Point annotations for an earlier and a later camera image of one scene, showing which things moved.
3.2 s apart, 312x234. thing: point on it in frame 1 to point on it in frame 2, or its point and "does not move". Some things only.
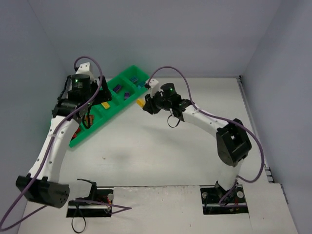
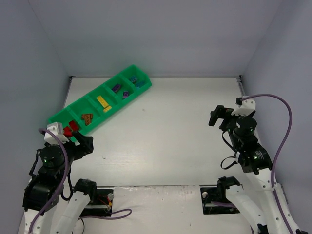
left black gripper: (102, 91) to (81, 144)
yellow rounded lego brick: (141, 102) to (107, 108)
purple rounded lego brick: (117, 88) does not move
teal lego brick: (134, 79) does not move
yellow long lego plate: (106, 105) does not move
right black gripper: (149, 105) to (223, 118)
